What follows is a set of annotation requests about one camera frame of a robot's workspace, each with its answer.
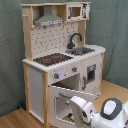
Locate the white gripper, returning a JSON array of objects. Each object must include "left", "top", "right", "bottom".
[{"left": 70, "top": 96, "right": 96, "bottom": 126}]

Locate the white oven door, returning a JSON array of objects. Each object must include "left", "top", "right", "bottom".
[{"left": 49, "top": 86, "right": 95, "bottom": 128}]

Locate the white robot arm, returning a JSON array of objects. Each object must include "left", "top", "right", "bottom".
[{"left": 70, "top": 96, "right": 128, "bottom": 128}]

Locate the wooden toy kitchen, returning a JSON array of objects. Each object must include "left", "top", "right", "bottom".
[{"left": 22, "top": 2, "right": 105, "bottom": 128}]

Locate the white dishwasher door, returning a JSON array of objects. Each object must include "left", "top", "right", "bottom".
[{"left": 81, "top": 56, "right": 102, "bottom": 97}]

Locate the right oven knob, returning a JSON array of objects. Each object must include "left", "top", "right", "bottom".
[{"left": 71, "top": 66, "right": 78, "bottom": 73}]

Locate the oven knob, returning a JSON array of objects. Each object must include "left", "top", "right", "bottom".
[
  {"left": 54, "top": 73, "right": 59, "bottom": 79},
  {"left": 71, "top": 66, "right": 78, "bottom": 73}
]

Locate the left oven knob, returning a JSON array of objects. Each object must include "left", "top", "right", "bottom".
[{"left": 54, "top": 73, "right": 59, "bottom": 79}]

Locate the grey toy sink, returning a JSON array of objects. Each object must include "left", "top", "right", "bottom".
[{"left": 65, "top": 47, "right": 95, "bottom": 55}]

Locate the black toy stovetop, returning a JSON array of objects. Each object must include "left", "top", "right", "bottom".
[{"left": 34, "top": 53, "right": 71, "bottom": 66}]

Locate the black toy faucet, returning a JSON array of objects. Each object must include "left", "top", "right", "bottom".
[{"left": 67, "top": 33, "right": 82, "bottom": 49}]

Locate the toy microwave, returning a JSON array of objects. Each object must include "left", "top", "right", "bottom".
[{"left": 67, "top": 3, "right": 90, "bottom": 21}]

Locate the grey range hood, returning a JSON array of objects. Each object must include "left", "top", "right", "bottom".
[{"left": 34, "top": 6, "right": 64, "bottom": 27}]

